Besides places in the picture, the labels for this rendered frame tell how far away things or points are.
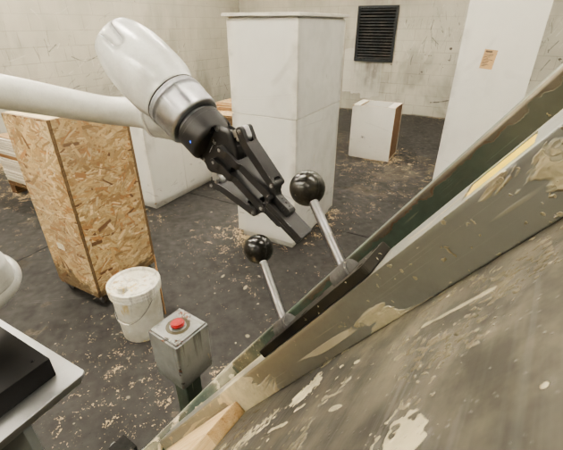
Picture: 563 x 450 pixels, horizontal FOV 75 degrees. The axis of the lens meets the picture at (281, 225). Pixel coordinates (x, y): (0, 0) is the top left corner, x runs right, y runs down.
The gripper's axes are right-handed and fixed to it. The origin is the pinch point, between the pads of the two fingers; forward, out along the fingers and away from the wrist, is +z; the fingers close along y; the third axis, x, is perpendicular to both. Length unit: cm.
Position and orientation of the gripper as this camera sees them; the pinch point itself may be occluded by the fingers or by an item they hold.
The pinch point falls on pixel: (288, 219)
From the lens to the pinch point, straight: 53.4
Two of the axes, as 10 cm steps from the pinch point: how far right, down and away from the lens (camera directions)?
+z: 6.8, 7.2, -1.5
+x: -5.7, 3.9, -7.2
